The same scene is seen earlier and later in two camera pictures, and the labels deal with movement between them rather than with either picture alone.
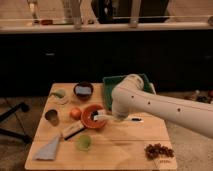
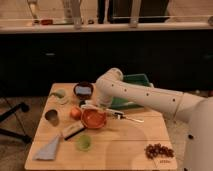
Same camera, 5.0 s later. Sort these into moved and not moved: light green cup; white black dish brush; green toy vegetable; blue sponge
Moved: white black dish brush
Not moved: light green cup; green toy vegetable; blue sponge
